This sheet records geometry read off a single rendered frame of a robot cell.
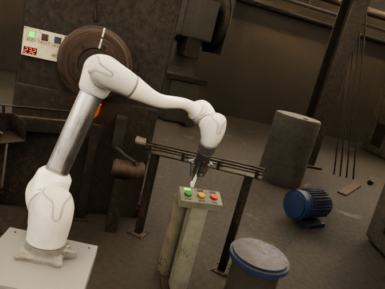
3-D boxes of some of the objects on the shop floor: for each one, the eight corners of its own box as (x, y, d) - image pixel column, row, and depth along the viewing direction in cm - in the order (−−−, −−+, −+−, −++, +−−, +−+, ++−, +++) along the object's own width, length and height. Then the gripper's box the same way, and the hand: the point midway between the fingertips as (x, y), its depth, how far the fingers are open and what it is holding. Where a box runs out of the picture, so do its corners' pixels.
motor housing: (100, 223, 261) (113, 155, 248) (130, 226, 267) (144, 159, 254) (99, 232, 249) (113, 161, 236) (131, 235, 255) (146, 166, 242)
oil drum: (250, 168, 495) (268, 106, 473) (287, 174, 511) (306, 114, 489) (267, 186, 439) (289, 116, 418) (309, 192, 455) (332, 125, 434)
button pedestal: (155, 277, 216) (178, 184, 201) (193, 280, 222) (217, 189, 207) (158, 296, 201) (183, 196, 186) (199, 297, 207) (226, 202, 192)
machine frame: (16, 166, 321) (42, -44, 278) (136, 182, 350) (175, -5, 308) (-9, 202, 253) (20, -67, 210) (142, 219, 282) (194, -15, 240)
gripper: (216, 148, 183) (201, 182, 197) (192, 144, 180) (179, 179, 193) (218, 157, 178) (204, 191, 191) (193, 153, 174) (180, 188, 187)
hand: (193, 180), depth 190 cm, fingers closed
